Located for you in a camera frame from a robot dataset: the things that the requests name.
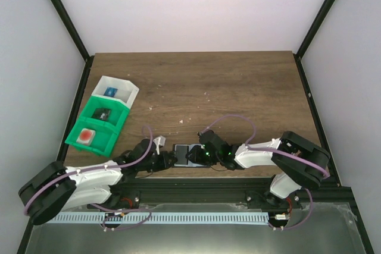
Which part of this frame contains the green plastic bin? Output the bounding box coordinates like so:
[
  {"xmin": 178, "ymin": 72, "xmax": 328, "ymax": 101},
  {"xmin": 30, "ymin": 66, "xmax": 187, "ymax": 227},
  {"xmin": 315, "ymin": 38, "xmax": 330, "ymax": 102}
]
[
  {"xmin": 65, "ymin": 118, "xmax": 120, "ymax": 157},
  {"xmin": 79, "ymin": 96, "xmax": 130, "ymax": 132}
]

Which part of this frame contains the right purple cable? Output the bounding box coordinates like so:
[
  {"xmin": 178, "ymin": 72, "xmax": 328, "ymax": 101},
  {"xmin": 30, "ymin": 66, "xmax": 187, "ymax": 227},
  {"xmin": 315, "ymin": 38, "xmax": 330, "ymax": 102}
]
[{"xmin": 202, "ymin": 114, "xmax": 330, "ymax": 179}]

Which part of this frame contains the green plastic bin middle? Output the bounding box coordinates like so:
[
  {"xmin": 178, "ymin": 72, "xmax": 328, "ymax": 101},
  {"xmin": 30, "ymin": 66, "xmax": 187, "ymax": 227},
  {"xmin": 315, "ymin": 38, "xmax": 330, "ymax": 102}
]
[{"xmin": 79, "ymin": 96, "xmax": 130, "ymax": 132}]

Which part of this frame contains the red and white card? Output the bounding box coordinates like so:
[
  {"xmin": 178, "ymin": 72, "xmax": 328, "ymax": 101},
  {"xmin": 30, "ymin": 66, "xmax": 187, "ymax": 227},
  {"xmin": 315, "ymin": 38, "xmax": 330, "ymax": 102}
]
[{"xmin": 76, "ymin": 128, "xmax": 96, "ymax": 146}]

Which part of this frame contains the green plastic bin front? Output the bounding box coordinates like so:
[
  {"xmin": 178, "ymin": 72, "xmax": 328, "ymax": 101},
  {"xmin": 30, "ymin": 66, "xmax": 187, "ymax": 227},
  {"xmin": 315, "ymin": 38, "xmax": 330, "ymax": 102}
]
[{"xmin": 65, "ymin": 118, "xmax": 120, "ymax": 157}]

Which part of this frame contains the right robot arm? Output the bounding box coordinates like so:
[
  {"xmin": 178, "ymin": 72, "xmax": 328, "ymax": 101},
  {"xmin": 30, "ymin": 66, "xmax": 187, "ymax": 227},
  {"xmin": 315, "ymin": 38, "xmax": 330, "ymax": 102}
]
[{"xmin": 185, "ymin": 130, "xmax": 330, "ymax": 208}]

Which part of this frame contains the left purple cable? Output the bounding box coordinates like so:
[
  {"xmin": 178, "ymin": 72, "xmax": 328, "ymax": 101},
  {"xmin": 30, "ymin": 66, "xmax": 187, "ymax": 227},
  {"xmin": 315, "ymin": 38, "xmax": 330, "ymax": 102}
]
[{"xmin": 23, "ymin": 125, "xmax": 154, "ymax": 217}]

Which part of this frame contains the blue card in bin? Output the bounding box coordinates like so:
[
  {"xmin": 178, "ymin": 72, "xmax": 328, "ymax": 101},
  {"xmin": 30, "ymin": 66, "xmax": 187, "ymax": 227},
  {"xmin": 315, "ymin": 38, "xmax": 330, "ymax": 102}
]
[{"xmin": 104, "ymin": 87, "xmax": 118, "ymax": 98}]

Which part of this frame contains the black leather card holder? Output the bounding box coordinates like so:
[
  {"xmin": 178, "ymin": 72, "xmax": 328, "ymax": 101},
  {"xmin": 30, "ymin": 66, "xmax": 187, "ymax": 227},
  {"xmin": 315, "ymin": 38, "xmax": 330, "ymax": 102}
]
[{"xmin": 173, "ymin": 144, "xmax": 207, "ymax": 168}]

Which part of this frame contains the black aluminium frame rail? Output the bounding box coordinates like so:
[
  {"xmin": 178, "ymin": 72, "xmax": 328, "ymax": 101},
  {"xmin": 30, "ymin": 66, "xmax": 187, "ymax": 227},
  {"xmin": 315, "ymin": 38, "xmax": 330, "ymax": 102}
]
[{"xmin": 111, "ymin": 177, "xmax": 357, "ymax": 207}]

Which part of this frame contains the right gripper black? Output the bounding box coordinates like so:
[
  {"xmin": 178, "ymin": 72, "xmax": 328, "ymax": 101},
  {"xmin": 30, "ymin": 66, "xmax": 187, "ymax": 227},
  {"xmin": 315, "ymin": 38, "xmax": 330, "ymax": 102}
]
[{"xmin": 186, "ymin": 145, "xmax": 221, "ymax": 167}]

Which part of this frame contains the light blue cable duct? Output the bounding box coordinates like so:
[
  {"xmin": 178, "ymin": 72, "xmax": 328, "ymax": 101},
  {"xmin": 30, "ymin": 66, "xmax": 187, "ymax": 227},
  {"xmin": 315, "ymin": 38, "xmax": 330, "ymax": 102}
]
[{"xmin": 49, "ymin": 212, "xmax": 269, "ymax": 225}]

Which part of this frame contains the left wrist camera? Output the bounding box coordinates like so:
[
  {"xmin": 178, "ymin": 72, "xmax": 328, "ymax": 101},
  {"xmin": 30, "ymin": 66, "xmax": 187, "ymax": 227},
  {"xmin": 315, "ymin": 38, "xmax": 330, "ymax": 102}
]
[{"xmin": 153, "ymin": 136, "xmax": 166, "ymax": 155}]

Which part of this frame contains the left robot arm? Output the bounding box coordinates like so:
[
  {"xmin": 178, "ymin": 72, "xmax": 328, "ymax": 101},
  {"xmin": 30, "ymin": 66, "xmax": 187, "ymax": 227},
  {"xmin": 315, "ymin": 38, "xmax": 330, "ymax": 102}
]
[{"xmin": 18, "ymin": 137, "xmax": 177, "ymax": 225}]

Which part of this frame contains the purple cable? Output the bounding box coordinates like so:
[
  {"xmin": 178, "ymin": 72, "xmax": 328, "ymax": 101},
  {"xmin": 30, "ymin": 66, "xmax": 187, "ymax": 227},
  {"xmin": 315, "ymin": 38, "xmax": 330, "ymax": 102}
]
[
  {"xmin": 202, "ymin": 114, "xmax": 330, "ymax": 179},
  {"xmin": 23, "ymin": 125, "xmax": 154, "ymax": 217}
]

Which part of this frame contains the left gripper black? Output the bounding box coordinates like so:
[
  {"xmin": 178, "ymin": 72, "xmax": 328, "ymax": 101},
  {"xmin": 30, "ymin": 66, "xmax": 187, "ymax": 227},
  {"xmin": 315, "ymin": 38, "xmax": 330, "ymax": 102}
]
[{"xmin": 138, "ymin": 152, "xmax": 178, "ymax": 173}]

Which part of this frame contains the dark card in bin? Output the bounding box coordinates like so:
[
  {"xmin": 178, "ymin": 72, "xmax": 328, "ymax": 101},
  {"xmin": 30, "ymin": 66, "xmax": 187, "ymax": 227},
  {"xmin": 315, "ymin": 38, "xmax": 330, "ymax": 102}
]
[{"xmin": 92, "ymin": 108, "xmax": 111, "ymax": 121}]

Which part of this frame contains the white plastic bin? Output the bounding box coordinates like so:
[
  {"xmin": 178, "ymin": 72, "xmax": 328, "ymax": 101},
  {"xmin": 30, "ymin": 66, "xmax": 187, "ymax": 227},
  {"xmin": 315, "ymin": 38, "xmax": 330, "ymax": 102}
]
[{"xmin": 91, "ymin": 76, "xmax": 139, "ymax": 109}]

